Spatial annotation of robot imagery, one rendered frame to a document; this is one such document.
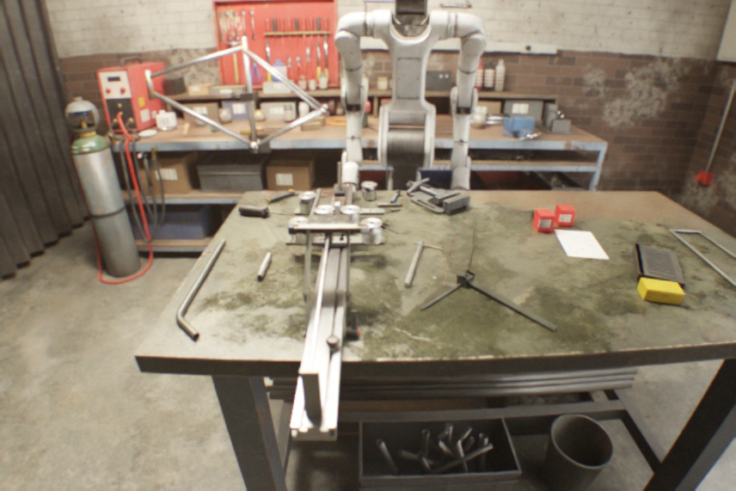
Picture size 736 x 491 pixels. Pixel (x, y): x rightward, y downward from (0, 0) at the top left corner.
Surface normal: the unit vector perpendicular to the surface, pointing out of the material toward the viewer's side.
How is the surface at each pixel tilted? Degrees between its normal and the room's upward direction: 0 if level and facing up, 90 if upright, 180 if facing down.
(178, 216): 90
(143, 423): 0
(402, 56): 96
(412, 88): 96
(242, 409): 90
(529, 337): 0
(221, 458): 0
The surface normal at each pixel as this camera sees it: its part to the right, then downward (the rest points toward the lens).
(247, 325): 0.00, -0.90
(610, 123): 0.01, 0.43
